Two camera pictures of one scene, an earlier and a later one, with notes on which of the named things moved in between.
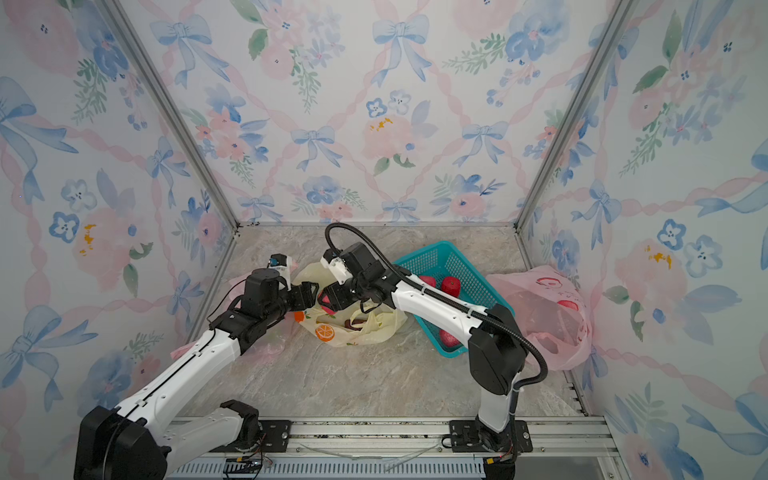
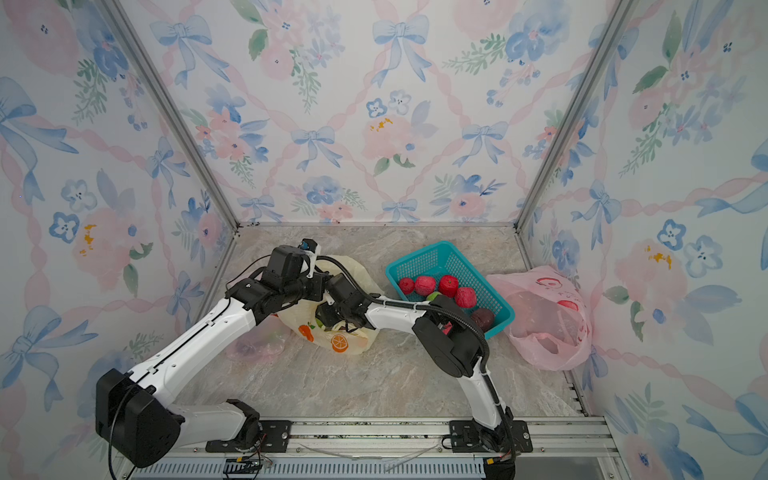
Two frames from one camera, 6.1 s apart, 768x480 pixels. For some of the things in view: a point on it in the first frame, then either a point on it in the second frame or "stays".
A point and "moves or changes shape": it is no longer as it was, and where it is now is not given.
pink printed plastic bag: [550, 307] stays
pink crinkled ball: [429, 280] stays
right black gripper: [337, 297] → [324, 314]
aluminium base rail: [563, 448] stays
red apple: [451, 285] stays
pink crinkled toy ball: [448, 340] moves or changes shape
